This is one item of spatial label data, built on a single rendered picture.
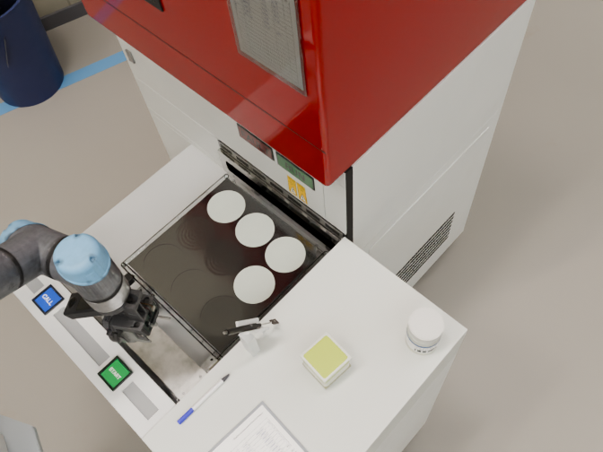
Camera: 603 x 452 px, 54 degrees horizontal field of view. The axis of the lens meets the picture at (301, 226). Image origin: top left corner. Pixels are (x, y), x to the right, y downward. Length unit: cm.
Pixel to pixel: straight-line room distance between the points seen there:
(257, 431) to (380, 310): 36
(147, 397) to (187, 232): 44
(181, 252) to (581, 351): 155
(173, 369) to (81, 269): 53
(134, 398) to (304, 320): 40
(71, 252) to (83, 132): 219
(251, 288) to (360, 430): 43
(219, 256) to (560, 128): 193
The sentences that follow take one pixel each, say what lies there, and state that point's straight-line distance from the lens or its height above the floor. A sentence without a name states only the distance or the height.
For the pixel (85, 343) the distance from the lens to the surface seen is 144.
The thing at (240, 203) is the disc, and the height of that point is 90.
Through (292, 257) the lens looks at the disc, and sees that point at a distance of 147.
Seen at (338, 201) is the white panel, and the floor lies 110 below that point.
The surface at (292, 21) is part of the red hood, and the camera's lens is 91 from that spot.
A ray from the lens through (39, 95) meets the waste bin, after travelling 335.
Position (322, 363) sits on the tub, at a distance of 122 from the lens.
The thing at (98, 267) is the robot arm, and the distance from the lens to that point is 98.
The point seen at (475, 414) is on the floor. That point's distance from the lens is 230.
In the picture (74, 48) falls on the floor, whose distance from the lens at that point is 360.
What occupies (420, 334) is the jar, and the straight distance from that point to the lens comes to 122.
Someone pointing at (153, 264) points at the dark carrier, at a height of 90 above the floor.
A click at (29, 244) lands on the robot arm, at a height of 141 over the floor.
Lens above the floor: 220
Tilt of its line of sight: 59 degrees down
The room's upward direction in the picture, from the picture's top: 8 degrees counter-clockwise
